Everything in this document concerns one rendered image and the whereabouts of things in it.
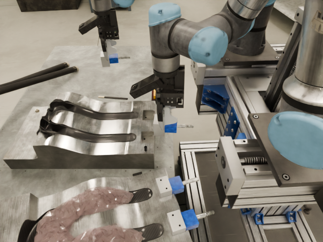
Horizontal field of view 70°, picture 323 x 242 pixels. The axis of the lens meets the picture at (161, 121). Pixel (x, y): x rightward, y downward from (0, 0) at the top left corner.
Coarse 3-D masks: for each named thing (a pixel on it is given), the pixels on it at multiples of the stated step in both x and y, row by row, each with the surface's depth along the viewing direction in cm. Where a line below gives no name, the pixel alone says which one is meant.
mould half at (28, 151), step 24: (72, 96) 87; (72, 120) 79; (96, 120) 84; (120, 120) 84; (144, 120) 84; (24, 144) 80; (48, 144) 70; (72, 144) 74; (96, 144) 77; (120, 144) 76; (144, 144) 76; (24, 168) 79; (48, 168) 79; (72, 168) 79; (96, 168) 79; (120, 168) 79; (144, 168) 79
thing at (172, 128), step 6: (156, 114) 77; (156, 120) 75; (156, 126) 74; (168, 126) 74; (174, 126) 74; (180, 126) 76; (186, 126) 76; (192, 126) 75; (156, 132) 76; (162, 132) 76; (168, 132) 76; (174, 132) 75
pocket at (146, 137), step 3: (141, 132) 80; (144, 132) 80; (147, 132) 80; (150, 132) 80; (153, 132) 80; (141, 135) 81; (144, 135) 82; (147, 135) 82; (150, 135) 82; (153, 135) 81; (141, 138) 81; (144, 138) 81; (147, 138) 81; (150, 138) 81; (153, 138) 80; (141, 141) 80; (144, 141) 80; (147, 141) 80; (150, 141) 80; (153, 141) 79
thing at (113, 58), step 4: (100, 52) 105; (100, 56) 102; (108, 56) 102; (112, 56) 105; (116, 56) 105; (124, 56) 106; (128, 56) 106; (104, 60) 103; (112, 60) 105; (116, 60) 105; (104, 64) 105; (108, 64) 105
